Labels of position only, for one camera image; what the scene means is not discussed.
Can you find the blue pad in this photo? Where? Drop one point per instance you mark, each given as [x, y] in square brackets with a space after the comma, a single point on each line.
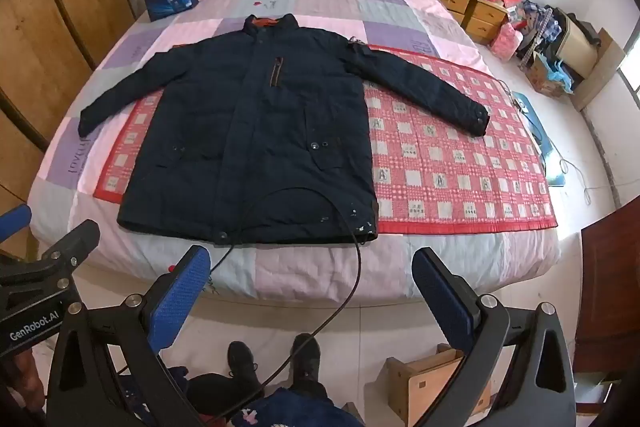
[547, 147]

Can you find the beige storage box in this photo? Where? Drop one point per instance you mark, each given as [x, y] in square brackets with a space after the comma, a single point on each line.
[577, 39]

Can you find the open cardboard box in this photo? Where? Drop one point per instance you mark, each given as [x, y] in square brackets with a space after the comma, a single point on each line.
[425, 382]

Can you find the flat cardboard sheet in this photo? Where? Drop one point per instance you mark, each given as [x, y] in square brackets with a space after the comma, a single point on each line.
[600, 77]

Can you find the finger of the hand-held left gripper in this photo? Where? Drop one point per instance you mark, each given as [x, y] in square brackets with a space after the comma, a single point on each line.
[75, 239]
[12, 222]

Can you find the person's shoe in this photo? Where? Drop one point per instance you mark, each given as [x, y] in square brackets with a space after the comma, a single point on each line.
[306, 357]
[243, 359]

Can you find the person's blue floral clothing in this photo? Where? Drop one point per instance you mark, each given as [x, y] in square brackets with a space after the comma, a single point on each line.
[295, 409]

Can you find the person's right shoe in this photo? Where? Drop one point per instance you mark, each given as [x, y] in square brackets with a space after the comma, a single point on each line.
[306, 357]

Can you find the wooden wardrobe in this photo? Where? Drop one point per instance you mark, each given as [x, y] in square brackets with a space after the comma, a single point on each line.
[65, 7]

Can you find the person's left shoe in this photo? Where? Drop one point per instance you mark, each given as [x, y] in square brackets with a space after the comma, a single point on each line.
[243, 359]

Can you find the pink quilted bag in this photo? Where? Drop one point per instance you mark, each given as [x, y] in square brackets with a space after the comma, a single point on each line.
[506, 42]

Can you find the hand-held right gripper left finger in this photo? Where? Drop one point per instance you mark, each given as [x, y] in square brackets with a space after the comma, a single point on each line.
[182, 292]

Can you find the dark wooden door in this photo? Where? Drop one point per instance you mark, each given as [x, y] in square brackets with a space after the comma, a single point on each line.
[610, 287]

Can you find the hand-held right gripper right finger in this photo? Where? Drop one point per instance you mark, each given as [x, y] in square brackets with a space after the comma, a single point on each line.
[440, 292]

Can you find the dark navy padded jacket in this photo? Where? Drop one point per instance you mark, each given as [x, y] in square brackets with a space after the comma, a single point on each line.
[250, 132]

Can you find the pastel patchwork quilt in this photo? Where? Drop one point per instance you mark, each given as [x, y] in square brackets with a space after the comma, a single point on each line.
[350, 2]

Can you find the red checked mat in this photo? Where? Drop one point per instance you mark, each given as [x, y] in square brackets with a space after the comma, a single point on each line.
[450, 167]

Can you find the wooden nightstand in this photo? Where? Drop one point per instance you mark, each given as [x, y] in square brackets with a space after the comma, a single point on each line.
[480, 14]

